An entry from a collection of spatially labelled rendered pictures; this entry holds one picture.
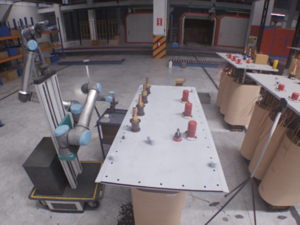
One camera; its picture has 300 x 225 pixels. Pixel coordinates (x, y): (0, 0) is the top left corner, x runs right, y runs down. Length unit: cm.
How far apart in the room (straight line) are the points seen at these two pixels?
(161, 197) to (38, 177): 151
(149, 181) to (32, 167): 152
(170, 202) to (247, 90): 288
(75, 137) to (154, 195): 85
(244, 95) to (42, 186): 375
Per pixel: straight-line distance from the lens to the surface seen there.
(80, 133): 162
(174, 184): 103
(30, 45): 191
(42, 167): 215
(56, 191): 243
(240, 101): 381
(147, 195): 138
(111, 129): 256
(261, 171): 285
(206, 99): 524
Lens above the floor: 217
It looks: 29 degrees down
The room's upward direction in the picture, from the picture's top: straight up
